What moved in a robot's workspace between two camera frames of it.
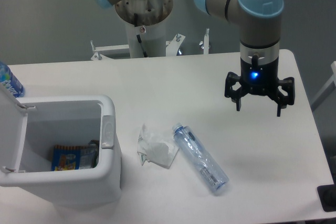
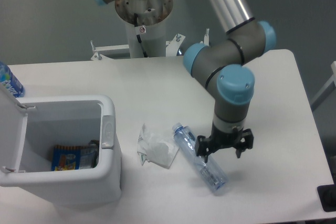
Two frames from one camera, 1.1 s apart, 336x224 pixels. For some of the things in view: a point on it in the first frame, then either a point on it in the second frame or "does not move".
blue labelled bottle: [8, 80] does not move
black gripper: [260, 80] → [219, 139]
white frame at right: [331, 87] does not move
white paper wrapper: [155, 150] does not move
